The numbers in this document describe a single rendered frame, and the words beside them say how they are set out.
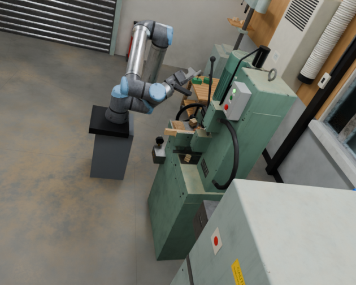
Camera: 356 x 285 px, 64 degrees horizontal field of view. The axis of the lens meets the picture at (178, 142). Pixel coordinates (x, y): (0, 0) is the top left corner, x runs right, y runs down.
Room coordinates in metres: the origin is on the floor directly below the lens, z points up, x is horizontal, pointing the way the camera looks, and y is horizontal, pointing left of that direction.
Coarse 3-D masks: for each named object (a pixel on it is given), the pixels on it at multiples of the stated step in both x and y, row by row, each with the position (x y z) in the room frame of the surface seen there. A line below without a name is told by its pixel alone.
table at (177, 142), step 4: (172, 120) 1.67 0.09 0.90; (176, 120) 1.68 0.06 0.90; (168, 124) 1.66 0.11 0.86; (184, 124) 1.67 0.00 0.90; (188, 124) 1.69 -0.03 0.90; (200, 124) 1.74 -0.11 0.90; (172, 128) 1.58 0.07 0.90; (188, 128) 1.64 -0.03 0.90; (192, 128) 1.66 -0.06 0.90; (172, 136) 1.53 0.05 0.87; (172, 140) 1.51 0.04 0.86; (176, 140) 1.48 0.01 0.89; (180, 140) 1.49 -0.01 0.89; (184, 140) 1.50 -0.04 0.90; (188, 140) 1.52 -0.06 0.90; (172, 144) 1.49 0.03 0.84; (176, 144) 1.49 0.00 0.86; (180, 144) 1.50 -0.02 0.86; (184, 144) 1.51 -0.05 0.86; (188, 144) 1.52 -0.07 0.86
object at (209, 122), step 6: (210, 102) 1.38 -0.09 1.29; (216, 102) 1.38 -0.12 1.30; (210, 108) 1.36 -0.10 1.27; (216, 108) 1.32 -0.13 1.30; (210, 114) 1.33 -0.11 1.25; (216, 114) 1.31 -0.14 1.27; (222, 114) 1.33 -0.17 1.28; (204, 120) 1.37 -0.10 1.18; (210, 120) 1.31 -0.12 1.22; (204, 126) 1.35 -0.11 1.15; (210, 126) 1.31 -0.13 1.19; (216, 126) 1.33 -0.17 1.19; (216, 132) 1.34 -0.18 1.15
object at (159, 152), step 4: (156, 148) 1.65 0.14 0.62; (160, 148) 1.67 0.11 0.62; (152, 152) 1.67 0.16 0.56; (156, 152) 1.61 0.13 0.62; (160, 152) 1.63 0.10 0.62; (164, 152) 1.65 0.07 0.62; (156, 156) 1.57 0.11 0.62; (160, 156) 1.59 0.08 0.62; (164, 156) 1.60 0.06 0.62; (156, 160) 1.58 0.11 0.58; (160, 160) 1.59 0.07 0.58; (164, 160) 1.60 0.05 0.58
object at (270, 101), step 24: (240, 72) 1.40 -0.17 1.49; (264, 72) 1.45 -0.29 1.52; (264, 96) 1.23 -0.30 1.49; (288, 96) 1.28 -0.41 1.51; (240, 120) 1.23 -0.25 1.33; (264, 120) 1.26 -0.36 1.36; (216, 144) 1.32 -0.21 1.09; (240, 144) 1.23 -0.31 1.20; (264, 144) 1.30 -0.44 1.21; (216, 168) 1.22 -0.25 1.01; (240, 168) 1.27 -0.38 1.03
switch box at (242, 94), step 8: (232, 88) 1.29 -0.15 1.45; (240, 88) 1.25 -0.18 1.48; (240, 96) 1.22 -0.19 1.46; (248, 96) 1.24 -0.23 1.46; (224, 104) 1.29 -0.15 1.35; (232, 104) 1.23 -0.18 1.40; (240, 104) 1.23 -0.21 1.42; (224, 112) 1.26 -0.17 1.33; (232, 112) 1.22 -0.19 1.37; (240, 112) 1.24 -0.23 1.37
